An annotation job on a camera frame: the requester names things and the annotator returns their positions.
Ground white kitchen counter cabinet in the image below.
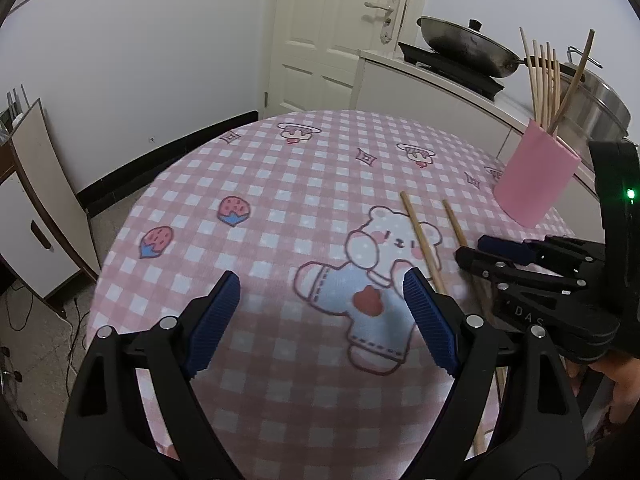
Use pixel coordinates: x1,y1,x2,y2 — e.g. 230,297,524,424
352,49,601,221

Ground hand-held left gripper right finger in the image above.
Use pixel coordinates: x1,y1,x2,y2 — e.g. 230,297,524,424
400,266,588,480

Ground brown wooden chopstick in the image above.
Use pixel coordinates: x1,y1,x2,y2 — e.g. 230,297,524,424
442,199,505,456
400,190,449,296

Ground pink chopstick holder cup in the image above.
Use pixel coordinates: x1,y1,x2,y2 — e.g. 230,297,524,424
492,119,582,228

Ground white cabinet with wooden side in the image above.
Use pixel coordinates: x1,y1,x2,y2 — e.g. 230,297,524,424
0,97,103,306

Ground metal door handle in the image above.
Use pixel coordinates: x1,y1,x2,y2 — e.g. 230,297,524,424
364,0,403,46

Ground stainless steel pot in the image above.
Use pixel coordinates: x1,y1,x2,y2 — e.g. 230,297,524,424
552,46,632,142

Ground dark metal wok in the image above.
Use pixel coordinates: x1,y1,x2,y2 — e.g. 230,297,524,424
416,16,576,79

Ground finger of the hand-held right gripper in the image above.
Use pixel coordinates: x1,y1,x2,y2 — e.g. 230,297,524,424
477,235,606,276
455,245,587,297

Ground white panel door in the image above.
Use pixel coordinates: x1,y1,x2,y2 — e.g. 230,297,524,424
257,0,433,121

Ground black induction cooker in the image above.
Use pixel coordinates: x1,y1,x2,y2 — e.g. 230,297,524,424
397,41,506,101

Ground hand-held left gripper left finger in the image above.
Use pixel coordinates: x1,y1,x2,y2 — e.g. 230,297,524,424
57,270,246,480

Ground person's right hand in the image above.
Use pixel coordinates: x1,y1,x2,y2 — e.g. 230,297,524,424
602,354,640,427

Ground grey metal rods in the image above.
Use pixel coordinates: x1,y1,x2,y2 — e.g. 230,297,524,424
5,85,30,121

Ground pink checkered tablecloth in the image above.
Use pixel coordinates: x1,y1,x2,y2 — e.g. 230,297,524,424
82,109,576,480

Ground bundle of wooden chopsticks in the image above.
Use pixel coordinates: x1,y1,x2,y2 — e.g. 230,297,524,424
519,26,597,136

